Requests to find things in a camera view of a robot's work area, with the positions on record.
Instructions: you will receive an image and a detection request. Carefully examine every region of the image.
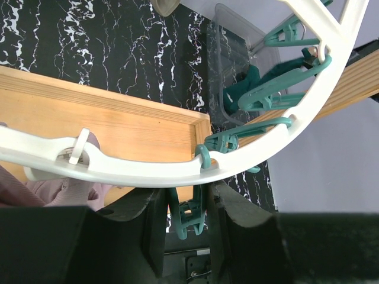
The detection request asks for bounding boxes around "wooden hanging rack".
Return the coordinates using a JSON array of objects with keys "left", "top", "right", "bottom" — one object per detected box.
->
[{"left": 236, "top": 49, "right": 379, "bottom": 149}]

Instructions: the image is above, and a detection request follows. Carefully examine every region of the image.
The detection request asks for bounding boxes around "clear plastic bin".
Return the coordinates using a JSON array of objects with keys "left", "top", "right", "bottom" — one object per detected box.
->
[{"left": 207, "top": 3, "right": 280, "bottom": 128}]

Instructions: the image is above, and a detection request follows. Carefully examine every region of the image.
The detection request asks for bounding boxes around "wooden tray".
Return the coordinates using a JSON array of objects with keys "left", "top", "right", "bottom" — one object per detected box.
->
[{"left": 0, "top": 65, "right": 211, "bottom": 208}]

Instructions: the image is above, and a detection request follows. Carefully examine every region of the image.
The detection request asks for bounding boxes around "dark green sock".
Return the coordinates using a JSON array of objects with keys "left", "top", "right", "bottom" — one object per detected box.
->
[{"left": 223, "top": 56, "right": 306, "bottom": 115}]

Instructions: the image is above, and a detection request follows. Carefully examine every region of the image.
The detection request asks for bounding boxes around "pink sock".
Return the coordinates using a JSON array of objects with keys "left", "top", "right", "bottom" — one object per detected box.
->
[{"left": 0, "top": 131, "right": 116, "bottom": 211}]

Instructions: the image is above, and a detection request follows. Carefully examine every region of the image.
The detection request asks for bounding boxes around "beige sock pair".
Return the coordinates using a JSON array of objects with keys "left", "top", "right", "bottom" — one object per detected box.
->
[{"left": 150, "top": 0, "right": 180, "bottom": 17}]

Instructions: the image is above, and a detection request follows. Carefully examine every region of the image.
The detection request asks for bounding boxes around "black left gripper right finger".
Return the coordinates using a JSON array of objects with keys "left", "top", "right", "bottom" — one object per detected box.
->
[{"left": 207, "top": 181, "right": 378, "bottom": 283}]

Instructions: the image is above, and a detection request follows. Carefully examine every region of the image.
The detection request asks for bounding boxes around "white round clip hanger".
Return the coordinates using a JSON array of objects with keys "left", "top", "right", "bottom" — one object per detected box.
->
[{"left": 1, "top": 1, "right": 368, "bottom": 188}]

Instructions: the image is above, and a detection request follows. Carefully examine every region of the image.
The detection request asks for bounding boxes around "teal clothespin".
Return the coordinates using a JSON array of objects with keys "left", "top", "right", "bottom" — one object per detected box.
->
[
  {"left": 238, "top": 55, "right": 332, "bottom": 111},
  {"left": 195, "top": 117, "right": 293, "bottom": 169},
  {"left": 167, "top": 144, "right": 213, "bottom": 240}
]

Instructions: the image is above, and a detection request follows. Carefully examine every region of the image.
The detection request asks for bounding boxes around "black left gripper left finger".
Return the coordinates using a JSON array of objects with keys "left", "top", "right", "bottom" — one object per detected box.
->
[{"left": 1, "top": 188, "right": 166, "bottom": 283}]

